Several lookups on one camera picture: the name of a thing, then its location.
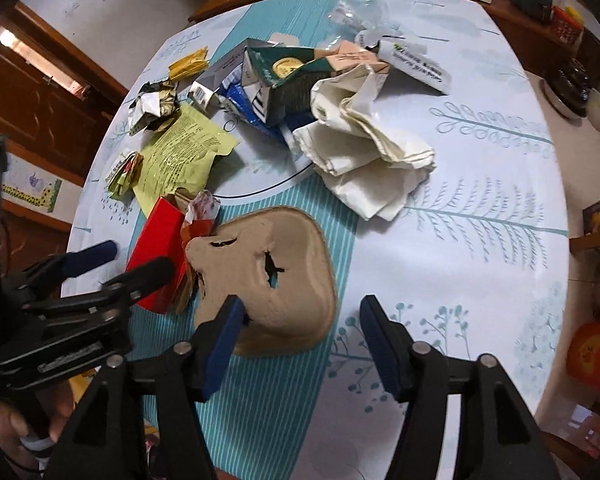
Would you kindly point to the green box with gold seal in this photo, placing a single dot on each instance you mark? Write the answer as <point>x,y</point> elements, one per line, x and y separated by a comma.
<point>292,91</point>

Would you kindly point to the orange box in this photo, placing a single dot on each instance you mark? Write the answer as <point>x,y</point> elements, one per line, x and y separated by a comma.
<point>596,360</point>

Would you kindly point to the wooden sideboard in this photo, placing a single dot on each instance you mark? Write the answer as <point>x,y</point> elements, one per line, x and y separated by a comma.
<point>525,35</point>

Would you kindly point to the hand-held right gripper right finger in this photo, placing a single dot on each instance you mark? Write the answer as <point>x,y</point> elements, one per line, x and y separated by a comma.
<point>380,347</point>

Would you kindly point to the clear plastic bag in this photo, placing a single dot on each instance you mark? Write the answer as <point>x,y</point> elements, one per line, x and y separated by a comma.
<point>351,10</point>

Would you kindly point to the red basket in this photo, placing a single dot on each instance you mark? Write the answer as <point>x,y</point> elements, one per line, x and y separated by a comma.
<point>566,26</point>

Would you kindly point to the red green wrapper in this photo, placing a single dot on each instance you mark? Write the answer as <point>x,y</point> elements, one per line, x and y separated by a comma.
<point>125,172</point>

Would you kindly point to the crumpled red white wrapper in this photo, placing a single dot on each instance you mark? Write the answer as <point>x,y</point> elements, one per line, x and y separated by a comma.
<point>202,210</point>

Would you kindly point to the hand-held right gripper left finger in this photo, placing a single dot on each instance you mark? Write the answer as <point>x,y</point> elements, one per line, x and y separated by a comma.
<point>224,347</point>

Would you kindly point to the yellow snack wrapper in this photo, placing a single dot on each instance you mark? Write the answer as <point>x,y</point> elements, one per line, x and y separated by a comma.
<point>187,65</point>

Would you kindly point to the person's left hand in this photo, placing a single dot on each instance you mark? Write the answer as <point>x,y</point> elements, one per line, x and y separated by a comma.
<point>12,427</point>

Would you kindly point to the pink carton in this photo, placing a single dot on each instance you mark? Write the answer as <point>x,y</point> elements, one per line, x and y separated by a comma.
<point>350,57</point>

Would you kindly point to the yellow-green snack packet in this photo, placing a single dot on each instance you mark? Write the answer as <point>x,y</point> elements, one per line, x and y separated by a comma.
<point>185,155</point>

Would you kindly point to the silver cardboard box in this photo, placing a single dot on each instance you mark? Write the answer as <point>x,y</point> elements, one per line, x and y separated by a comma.
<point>214,79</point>

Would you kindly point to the long white box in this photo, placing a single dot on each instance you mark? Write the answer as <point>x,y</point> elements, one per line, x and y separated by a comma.
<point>415,62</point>

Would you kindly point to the brown pulp tray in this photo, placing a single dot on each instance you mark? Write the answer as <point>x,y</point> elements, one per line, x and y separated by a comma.
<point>300,305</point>

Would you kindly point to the dark round pot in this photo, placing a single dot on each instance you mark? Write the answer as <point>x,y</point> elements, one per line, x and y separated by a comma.
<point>575,87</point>

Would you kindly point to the red cardboard box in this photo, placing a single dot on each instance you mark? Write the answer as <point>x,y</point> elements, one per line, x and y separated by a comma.
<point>152,242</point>

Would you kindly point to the crumpled silver foil wrapper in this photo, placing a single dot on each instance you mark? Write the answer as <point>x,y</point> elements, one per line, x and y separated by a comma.
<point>152,107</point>

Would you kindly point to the wooden cabinet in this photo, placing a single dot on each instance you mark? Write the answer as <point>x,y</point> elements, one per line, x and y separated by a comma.
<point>35,105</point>

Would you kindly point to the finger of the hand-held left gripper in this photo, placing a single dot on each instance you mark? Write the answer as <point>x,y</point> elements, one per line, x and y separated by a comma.
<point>147,275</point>
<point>92,255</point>

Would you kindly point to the blue and white snack packet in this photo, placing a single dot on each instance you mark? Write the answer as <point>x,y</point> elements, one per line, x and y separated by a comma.
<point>242,104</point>

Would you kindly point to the crumpled white paper bag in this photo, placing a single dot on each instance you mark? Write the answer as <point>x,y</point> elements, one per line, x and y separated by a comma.
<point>370,160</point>

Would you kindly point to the tree print tablecloth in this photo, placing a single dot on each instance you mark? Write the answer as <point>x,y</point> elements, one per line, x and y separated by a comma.
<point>480,195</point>

